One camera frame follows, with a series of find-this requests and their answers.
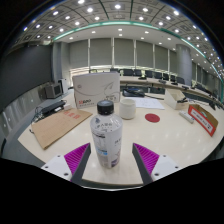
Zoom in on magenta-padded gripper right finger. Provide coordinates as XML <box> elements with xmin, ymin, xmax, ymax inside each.
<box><xmin>131</xmin><ymin>142</ymin><xmax>183</xmax><ymax>186</ymax></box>

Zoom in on brown paper envelope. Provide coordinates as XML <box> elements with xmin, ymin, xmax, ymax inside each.
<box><xmin>30</xmin><ymin>107</ymin><xmax>94</xmax><ymax>150</ymax></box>

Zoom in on long curved conference desk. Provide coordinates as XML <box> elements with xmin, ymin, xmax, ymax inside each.
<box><xmin>119</xmin><ymin>75</ymin><xmax>224</xmax><ymax>104</ymax></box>

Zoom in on white cup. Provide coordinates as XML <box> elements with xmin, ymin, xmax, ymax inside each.
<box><xmin>118</xmin><ymin>97</ymin><xmax>137</xmax><ymax>120</ymax></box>

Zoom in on red-fronted cardboard box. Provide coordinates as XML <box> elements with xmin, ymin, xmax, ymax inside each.
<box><xmin>187</xmin><ymin>103</ymin><xmax>219</xmax><ymax>138</ymax></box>

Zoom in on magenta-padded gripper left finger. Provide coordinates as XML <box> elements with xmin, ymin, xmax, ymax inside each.
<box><xmin>40</xmin><ymin>142</ymin><xmax>92</xmax><ymax>186</ymax></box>

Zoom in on white printed paper sheet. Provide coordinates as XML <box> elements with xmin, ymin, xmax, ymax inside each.
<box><xmin>131</xmin><ymin>96</ymin><xmax>166</xmax><ymax>111</ymax></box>

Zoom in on white open organizer box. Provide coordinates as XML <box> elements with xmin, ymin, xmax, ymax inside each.
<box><xmin>164</xmin><ymin>87</ymin><xmax>190</xmax><ymax>111</ymax></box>

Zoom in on group of black office chairs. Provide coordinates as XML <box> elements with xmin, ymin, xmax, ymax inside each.
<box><xmin>109</xmin><ymin>68</ymin><xmax>188</xmax><ymax>86</ymax></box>

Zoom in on flat round red coaster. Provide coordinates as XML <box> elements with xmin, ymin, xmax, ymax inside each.
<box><xmin>144</xmin><ymin>113</ymin><xmax>161</xmax><ymax>124</ymax></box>

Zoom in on white paper carton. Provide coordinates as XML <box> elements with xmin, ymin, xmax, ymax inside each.
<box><xmin>71</xmin><ymin>71</ymin><xmax>122</xmax><ymax>110</ymax></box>

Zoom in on group of ceiling lights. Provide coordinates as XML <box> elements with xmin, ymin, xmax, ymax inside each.
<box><xmin>21</xmin><ymin>0</ymin><xmax>224</xmax><ymax>78</ymax></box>

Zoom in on clear black-capped drink bottle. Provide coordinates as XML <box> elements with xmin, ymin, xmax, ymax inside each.
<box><xmin>89</xmin><ymin>99</ymin><xmax>124</xmax><ymax>169</ymax></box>

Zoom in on grey box monitor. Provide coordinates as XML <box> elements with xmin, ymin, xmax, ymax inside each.
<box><xmin>44</xmin><ymin>82</ymin><xmax>64</xmax><ymax>100</ymax></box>

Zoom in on white power strip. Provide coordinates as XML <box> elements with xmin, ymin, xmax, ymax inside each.
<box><xmin>178</xmin><ymin>110</ymin><xmax>195</xmax><ymax>125</ymax></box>

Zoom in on flat black device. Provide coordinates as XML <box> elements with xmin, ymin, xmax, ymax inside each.
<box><xmin>39</xmin><ymin>99</ymin><xmax>67</xmax><ymax>116</ymax></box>

